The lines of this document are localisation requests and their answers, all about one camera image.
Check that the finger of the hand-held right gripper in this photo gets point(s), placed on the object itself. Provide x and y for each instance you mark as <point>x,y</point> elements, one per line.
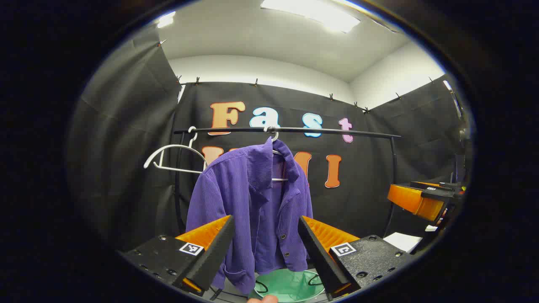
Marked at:
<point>412,202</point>
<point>433,184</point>

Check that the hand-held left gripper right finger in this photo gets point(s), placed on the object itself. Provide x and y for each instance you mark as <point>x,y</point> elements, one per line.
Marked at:
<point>320,256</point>

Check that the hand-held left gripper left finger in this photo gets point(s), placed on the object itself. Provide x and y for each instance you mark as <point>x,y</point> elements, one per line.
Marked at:
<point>214,252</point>

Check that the green laundry hamper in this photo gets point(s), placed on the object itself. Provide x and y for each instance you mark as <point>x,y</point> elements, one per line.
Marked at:
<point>286,286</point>

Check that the white hanger with label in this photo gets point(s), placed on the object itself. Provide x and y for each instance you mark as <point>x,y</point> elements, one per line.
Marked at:
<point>279,179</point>

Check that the black clothes rack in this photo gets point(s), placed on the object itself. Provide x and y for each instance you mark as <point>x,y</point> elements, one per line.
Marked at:
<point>337,132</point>

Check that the white plastic hanger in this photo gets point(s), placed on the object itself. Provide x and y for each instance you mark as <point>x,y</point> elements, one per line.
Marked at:
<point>177,146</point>

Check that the white paper sheet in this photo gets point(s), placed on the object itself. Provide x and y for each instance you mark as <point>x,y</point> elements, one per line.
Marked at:
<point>402,241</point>

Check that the black backdrop cloth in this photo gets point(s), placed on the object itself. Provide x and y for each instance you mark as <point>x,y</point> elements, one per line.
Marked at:
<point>362,189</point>

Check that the large ceiling light panel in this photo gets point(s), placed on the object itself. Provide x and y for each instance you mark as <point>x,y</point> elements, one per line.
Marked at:
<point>311,14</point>

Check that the small ceiling light panel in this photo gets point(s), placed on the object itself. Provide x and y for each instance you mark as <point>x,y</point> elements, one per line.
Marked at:
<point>166,19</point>

